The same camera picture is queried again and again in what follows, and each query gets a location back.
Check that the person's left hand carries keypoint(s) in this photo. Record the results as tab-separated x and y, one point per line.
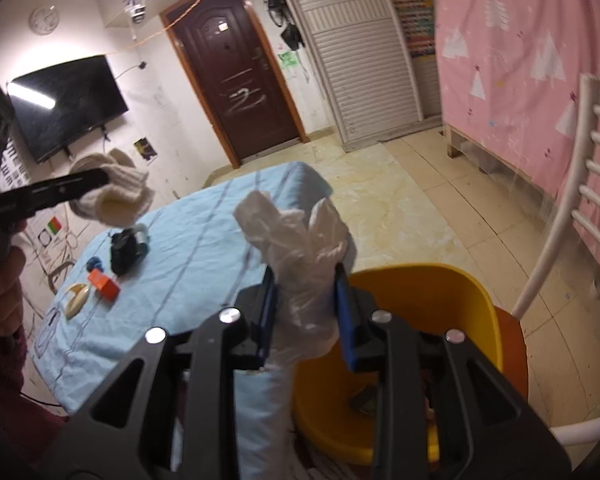
10	290

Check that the pink printed curtain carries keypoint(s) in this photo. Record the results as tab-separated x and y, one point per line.
520	60

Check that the beige round dish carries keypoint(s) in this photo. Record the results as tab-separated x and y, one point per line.
75	305

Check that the white plastic glove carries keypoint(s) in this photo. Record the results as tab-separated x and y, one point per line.
300	280

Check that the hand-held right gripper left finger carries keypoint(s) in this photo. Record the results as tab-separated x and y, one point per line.
266	315

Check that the wall clock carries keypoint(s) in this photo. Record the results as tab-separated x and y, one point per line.
44	20

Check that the white chair with orange seat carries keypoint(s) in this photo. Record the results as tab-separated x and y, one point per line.
512	355

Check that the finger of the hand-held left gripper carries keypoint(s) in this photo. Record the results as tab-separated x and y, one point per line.
55	192

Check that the colourful chart poster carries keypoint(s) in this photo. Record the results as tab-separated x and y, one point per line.
415	20

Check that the person's left forearm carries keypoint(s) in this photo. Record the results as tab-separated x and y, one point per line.
5	400

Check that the wooden bed frame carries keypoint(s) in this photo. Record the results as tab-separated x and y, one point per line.
450	142

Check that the black hanging bag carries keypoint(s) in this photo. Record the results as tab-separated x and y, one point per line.
292	37

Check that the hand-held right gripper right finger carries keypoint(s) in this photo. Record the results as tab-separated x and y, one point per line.
344	320

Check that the orange block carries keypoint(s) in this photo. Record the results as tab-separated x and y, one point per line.
102	285

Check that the black wall television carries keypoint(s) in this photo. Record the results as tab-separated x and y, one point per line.
65	105

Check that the white security camera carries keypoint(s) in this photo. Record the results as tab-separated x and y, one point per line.
137	11

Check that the yellow plastic bin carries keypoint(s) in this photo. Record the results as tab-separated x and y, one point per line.
420	290

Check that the black bundle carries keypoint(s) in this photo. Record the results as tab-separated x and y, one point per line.
125	255

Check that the small blue item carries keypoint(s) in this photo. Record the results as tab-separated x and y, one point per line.
95	263

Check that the dark brown door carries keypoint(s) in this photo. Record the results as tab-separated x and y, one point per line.
230	75

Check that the eye chart poster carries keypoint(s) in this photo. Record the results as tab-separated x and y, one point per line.
54	224

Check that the white louvered wardrobe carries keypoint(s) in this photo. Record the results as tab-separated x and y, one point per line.
360	60

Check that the small wall picture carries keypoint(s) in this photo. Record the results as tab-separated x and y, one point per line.
146	151

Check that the light blue printed sheet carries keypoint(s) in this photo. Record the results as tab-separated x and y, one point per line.
190	240

